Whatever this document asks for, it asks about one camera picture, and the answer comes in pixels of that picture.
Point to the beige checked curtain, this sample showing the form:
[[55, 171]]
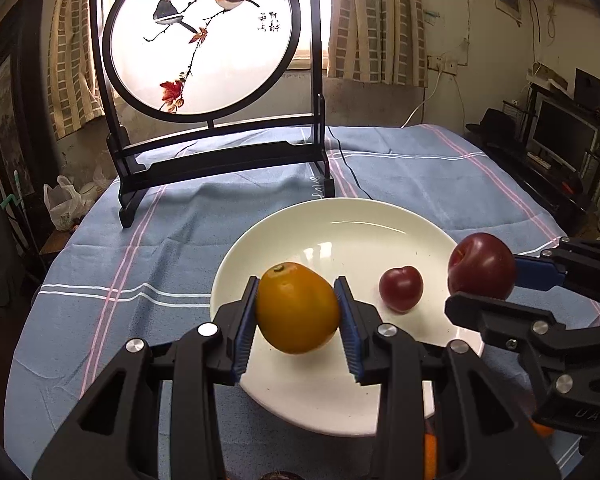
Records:
[[72, 94], [378, 42]]

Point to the dark framed painting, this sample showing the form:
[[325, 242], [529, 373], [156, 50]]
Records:
[[26, 153]]

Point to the large dark red plum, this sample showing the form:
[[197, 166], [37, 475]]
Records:
[[482, 265]]

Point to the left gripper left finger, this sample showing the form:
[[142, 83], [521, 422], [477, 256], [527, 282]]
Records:
[[112, 432]]

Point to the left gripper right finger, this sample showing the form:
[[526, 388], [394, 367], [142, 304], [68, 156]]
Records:
[[482, 433]]

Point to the black hat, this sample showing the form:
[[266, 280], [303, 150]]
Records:
[[495, 126]]

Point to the computer monitor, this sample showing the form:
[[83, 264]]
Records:
[[562, 133]]

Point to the right beige checked curtain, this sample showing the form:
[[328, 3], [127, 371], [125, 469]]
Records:
[[378, 42]]

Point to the large orange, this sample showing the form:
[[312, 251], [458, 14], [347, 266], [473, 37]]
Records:
[[430, 457]]

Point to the small dark red plum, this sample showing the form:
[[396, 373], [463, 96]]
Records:
[[401, 288]]

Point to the yellow orange lemon fruit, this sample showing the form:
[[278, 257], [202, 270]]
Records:
[[296, 309]]

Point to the orange round fruit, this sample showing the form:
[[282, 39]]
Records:
[[543, 431]]

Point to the white plastic bag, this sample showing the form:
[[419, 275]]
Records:
[[67, 205]]

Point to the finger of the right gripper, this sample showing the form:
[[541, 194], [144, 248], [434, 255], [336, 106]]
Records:
[[501, 324], [543, 272]]

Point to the bird painting table screen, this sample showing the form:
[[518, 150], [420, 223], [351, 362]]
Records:
[[174, 74]]

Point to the left beige checked curtain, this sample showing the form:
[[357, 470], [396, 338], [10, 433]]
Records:
[[72, 94]]

